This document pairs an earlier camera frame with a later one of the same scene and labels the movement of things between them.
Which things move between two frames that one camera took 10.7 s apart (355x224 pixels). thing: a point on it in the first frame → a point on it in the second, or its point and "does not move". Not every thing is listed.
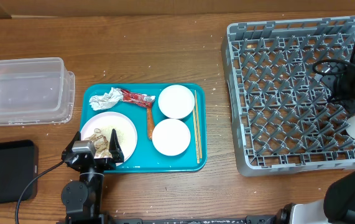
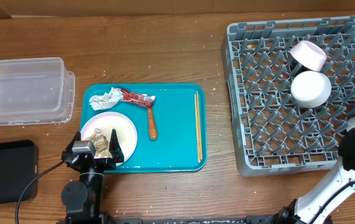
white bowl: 171,137 → 310,89
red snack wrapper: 143,99 does not move
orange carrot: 150,125 does not move
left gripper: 107,163 does not move
